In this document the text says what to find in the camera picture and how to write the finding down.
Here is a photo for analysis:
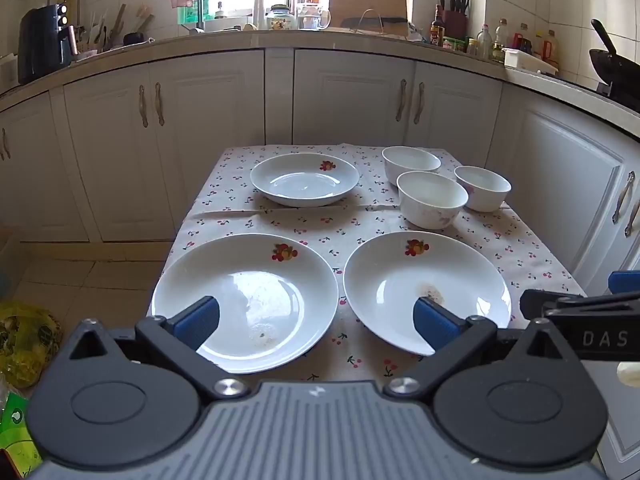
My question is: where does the dark sauce bottle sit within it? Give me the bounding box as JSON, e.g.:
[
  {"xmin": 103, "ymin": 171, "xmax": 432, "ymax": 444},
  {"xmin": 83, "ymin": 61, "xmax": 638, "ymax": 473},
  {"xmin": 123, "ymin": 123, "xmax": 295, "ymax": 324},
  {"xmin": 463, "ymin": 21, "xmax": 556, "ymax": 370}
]
[{"xmin": 430, "ymin": 4, "xmax": 446, "ymax": 46}]

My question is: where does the metal kitchen faucet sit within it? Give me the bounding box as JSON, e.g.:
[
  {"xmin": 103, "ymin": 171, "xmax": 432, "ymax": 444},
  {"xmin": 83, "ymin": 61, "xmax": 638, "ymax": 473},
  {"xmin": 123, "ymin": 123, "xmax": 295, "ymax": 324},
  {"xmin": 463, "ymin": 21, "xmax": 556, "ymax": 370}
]
[{"xmin": 154, "ymin": 0, "xmax": 207, "ymax": 36}]

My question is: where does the black stove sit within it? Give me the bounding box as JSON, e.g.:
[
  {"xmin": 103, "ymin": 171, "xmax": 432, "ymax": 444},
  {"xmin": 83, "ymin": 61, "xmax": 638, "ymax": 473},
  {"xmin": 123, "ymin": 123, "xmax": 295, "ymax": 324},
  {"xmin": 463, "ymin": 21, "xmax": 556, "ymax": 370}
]
[{"xmin": 595, "ymin": 82, "xmax": 640, "ymax": 112}]

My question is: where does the cherry print tablecloth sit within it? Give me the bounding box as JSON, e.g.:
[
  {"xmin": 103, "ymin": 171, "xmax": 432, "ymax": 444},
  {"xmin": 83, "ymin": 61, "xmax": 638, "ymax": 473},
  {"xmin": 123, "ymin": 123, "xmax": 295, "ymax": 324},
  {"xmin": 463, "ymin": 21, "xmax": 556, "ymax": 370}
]
[{"xmin": 146, "ymin": 142, "xmax": 588, "ymax": 386}]

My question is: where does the black air fryer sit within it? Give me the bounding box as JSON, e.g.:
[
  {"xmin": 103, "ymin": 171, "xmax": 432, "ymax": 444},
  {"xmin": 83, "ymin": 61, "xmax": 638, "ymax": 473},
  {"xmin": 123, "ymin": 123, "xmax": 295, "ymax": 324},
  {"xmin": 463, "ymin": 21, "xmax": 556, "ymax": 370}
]
[{"xmin": 17, "ymin": 4, "xmax": 81, "ymax": 86}]

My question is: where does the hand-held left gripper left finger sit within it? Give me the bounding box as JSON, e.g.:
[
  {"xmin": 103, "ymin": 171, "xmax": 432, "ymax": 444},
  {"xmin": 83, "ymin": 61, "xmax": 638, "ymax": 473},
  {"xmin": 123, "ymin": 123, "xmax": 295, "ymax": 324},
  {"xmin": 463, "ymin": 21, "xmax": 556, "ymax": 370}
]
[{"xmin": 60, "ymin": 296, "xmax": 251, "ymax": 401}]

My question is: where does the grey kitchen countertop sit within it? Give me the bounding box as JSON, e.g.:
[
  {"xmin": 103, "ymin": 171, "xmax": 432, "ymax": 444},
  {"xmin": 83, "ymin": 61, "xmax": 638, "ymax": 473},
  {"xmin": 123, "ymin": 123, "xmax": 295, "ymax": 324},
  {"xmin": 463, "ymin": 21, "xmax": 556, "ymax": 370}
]
[{"xmin": 0, "ymin": 25, "xmax": 640, "ymax": 111}]

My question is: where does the clear glass pitcher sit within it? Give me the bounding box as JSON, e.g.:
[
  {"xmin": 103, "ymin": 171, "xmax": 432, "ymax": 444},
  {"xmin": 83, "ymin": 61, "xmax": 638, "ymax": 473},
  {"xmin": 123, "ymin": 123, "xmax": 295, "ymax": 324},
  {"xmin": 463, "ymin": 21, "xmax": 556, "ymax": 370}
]
[{"xmin": 297, "ymin": 2, "xmax": 332, "ymax": 31}]

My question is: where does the white fruit print plate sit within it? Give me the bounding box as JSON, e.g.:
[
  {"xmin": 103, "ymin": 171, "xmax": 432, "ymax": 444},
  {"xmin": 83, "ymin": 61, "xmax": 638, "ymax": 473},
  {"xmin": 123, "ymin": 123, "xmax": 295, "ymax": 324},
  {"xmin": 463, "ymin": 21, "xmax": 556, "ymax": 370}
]
[
  {"xmin": 343, "ymin": 231, "xmax": 512, "ymax": 357},
  {"xmin": 151, "ymin": 233, "xmax": 340, "ymax": 374},
  {"xmin": 250, "ymin": 153, "xmax": 361, "ymax": 207}
]

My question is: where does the white floral bowl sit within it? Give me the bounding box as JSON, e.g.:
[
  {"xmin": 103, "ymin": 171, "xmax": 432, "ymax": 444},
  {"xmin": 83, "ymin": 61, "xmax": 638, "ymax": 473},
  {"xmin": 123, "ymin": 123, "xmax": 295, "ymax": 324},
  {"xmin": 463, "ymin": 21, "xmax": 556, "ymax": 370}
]
[
  {"xmin": 382, "ymin": 146, "xmax": 442, "ymax": 186},
  {"xmin": 396, "ymin": 171, "xmax": 469, "ymax": 231},
  {"xmin": 454, "ymin": 165, "xmax": 512, "ymax": 213}
]

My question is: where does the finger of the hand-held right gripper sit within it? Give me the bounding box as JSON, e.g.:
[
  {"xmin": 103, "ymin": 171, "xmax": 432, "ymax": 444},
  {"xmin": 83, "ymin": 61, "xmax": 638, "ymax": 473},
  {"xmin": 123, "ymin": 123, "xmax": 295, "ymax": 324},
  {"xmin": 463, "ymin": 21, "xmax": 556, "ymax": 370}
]
[
  {"xmin": 608, "ymin": 269, "xmax": 640, "ymax": 295},
  {"xmin": 519, "ymin": 288, "xmax": 640, "ymax": 318}
]

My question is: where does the clear glass bottle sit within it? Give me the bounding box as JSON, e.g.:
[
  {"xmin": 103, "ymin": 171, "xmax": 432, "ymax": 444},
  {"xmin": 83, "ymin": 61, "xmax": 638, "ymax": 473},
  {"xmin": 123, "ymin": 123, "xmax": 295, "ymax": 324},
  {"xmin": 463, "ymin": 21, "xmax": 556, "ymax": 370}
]
[{"xmin": 475, "ymin": 23, "xmax": 494, "ymax": 59}]

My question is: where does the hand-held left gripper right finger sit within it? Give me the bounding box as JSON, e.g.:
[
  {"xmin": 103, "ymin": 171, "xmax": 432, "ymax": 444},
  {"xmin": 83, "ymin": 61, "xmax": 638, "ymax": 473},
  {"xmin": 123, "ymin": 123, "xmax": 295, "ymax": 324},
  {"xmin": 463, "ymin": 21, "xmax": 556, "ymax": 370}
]
[{"xmin": 383, "ymin": 296, "xmax": 581, "ymax": 401}]

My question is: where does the knife block with knives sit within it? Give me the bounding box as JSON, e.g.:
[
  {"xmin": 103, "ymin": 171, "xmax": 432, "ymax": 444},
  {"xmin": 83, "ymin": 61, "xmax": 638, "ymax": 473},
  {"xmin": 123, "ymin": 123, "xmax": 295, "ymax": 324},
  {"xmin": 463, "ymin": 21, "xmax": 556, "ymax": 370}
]
[{"xmin": 439, "ymin": 0, "xmax": 471, "ymax": 42}]

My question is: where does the glass jar with lid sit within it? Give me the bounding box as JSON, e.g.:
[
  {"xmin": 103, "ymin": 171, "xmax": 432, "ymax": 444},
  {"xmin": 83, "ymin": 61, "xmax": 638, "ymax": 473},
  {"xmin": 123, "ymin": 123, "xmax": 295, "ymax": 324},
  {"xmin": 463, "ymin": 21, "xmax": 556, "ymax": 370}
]
[{"xmin": 265, "ymin": 4, "xmax": 295, "ymax": 31}]

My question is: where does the black wok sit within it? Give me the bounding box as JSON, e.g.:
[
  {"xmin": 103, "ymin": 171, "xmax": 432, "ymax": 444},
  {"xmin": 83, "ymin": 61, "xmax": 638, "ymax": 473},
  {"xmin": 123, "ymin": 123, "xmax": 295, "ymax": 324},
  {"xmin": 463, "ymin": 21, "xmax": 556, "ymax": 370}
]
[{"xmin": 589, "ymin": 19, "xmax": 640, "ymax": 87}]

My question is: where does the green plastic packaging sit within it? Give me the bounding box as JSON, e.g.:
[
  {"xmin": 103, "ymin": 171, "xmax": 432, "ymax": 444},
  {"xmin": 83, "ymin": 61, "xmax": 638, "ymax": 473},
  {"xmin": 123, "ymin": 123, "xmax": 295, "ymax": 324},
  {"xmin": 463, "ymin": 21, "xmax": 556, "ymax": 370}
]
[{"xmin": 0, "ymin": 390, "xmax": 42, "ymax": 467}]

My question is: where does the person's right hand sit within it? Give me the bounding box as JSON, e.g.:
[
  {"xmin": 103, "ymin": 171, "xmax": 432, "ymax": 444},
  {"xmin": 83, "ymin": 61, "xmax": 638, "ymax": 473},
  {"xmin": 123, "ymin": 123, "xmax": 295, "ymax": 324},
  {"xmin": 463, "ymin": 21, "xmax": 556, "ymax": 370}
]
[{"xmin": 616, "ymin": 361, "xmax": 640, "ymax": 389}]

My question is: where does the dish rack with utensils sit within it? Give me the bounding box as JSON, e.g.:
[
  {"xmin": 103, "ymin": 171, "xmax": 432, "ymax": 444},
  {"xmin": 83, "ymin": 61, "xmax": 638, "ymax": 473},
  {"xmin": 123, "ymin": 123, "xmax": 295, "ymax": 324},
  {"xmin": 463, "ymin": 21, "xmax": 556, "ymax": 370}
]
[{"xmin": 75, "ymin": 4, "xmax": 156, "ymax": 56}]

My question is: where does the tall oil bottle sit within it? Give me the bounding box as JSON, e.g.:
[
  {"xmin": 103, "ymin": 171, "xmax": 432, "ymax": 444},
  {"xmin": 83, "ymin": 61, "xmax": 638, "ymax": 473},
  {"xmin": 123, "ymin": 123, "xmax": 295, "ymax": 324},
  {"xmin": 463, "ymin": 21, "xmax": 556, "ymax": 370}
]
[{"xmin": 492, "ymin": 18, "xmax": 509, "ymax": 64}]

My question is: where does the white plastic tray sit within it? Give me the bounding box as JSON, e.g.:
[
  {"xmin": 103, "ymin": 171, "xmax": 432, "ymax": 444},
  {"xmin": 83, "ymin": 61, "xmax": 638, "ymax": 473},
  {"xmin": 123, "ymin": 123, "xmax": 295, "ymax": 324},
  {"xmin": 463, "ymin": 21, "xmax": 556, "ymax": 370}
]
[{"xmin": 502, "ymin": 47, "xmax": 559, "ymax": 75}]

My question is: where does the wooden cutting board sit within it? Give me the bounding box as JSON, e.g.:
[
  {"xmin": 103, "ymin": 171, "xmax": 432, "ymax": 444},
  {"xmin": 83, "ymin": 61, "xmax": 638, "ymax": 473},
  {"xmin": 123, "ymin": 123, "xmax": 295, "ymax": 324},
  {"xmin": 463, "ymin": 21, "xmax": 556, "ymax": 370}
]
[{"xmin": 328, "ymin": 0, "xmax": 407, "ymax": 29}]

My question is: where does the yellow plastic bag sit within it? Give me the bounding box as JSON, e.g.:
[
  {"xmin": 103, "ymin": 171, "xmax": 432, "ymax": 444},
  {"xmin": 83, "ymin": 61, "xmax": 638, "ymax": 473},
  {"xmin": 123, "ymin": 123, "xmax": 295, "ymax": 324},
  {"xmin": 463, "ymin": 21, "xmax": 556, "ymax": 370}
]
[{"xmin": 0, "ymin": 300, "xmax": 64, "ymax": 391}]

